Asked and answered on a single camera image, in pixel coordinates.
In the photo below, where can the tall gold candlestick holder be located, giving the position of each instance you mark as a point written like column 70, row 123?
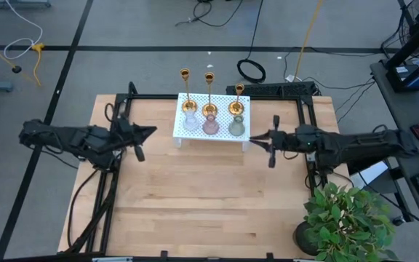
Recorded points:
column 189, row 106

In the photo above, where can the small black disc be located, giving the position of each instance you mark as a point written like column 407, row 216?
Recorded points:
column 16, row 69

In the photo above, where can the green glass candle holder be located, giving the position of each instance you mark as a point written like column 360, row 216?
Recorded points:
column 236, row 128

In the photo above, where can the white perforated metal shelf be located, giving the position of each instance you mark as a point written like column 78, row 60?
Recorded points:
column 220, row 103

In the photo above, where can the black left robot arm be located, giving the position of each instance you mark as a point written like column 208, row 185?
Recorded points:
column 67, row 138

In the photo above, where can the pink glass candle holder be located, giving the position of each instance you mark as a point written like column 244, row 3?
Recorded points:
column 210, row 126

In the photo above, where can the black aluminium table frame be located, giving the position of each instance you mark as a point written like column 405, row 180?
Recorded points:
column 151, row 97

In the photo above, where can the clear glass candle holder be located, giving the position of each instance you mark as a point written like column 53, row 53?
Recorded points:
column 190, row 123

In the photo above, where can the green leafy plant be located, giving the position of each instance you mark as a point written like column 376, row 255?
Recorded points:
column 344, row 222

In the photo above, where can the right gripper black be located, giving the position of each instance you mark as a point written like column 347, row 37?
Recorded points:
column 286, row 142

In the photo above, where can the white power adapter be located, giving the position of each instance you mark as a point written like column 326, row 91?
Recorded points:
column 289, row 78

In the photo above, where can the short gold candlestick holder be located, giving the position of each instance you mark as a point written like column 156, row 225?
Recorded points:
column 236, row 107

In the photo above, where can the grey desk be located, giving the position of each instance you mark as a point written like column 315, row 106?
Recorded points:
column 406, row 105

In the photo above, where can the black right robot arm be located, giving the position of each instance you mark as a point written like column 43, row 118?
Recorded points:
column 358, row 145

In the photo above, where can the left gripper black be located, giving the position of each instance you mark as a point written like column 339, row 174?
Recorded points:
column 126, row 132

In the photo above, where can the dark plant pot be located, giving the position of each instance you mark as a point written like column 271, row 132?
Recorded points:
column 304, row 240

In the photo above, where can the medium gold candlestick holder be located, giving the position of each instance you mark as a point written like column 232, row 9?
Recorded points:
column 209, row 109

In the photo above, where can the white paper sheet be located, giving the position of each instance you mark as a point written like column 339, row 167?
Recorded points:
column 373, row 171

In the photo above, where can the black table clamp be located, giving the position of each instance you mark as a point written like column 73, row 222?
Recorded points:
column 269, row 255
column 164, row 254

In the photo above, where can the black monitor stand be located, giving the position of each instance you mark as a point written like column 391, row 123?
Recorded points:
column 413, row 40

